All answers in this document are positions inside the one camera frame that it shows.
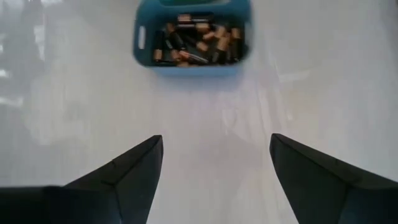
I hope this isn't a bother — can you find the blue-grey plastic bin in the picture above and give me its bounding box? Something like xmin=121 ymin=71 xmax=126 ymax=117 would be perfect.
xmin=132 ymin=0 xmax=253 ymax=78

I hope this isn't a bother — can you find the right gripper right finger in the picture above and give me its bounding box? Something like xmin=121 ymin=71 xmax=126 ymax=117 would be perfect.
xmin=269 ymin=133 xmax=398 ymax=224

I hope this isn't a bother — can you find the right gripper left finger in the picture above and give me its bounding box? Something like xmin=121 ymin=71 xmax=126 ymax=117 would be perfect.
xmin=0 ymin=134 xmax=164 ymax=224

